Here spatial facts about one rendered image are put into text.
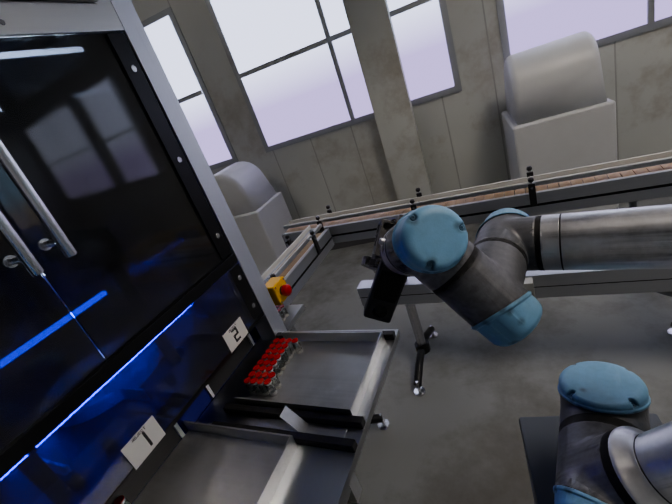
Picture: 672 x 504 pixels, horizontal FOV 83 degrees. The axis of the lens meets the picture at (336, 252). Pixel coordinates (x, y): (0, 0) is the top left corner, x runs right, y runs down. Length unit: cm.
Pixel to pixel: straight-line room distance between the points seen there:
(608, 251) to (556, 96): 237
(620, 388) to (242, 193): 298
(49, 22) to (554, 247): 97
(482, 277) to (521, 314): 6
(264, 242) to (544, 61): 241
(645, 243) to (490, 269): 18
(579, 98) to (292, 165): 235
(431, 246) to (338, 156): 326
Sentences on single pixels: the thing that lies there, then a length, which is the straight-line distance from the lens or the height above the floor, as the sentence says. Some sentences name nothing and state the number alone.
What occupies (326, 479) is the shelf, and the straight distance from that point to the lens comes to 87.
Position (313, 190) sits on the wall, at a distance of 382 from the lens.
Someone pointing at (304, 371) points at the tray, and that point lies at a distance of 110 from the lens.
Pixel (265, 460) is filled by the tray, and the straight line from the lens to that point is 96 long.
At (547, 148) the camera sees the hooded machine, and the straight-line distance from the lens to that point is 288.
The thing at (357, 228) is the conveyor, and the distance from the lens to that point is 182.
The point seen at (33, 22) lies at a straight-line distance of 100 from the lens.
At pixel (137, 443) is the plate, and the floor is 103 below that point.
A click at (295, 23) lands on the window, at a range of 360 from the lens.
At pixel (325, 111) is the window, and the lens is 357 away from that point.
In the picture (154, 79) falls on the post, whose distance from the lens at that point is 111.
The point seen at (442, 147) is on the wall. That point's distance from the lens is 353.
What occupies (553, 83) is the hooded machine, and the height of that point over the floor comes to 110.
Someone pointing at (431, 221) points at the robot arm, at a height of 139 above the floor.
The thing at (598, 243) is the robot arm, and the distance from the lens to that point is 55.
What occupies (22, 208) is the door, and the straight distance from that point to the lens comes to 86.
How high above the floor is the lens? 155
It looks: 23 degrees down
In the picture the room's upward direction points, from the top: 20 degrees counter-clockwise
